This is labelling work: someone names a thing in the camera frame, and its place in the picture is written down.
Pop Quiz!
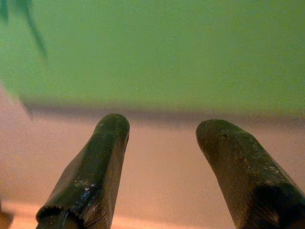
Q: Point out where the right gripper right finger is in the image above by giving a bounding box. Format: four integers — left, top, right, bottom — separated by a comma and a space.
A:
195, 119, 305, 229

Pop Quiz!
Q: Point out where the green board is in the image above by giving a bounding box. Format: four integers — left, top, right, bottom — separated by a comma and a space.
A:
0, 0, 305, 125

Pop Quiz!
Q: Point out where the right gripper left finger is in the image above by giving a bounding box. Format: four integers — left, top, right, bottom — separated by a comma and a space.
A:
35, 113, 131, 229

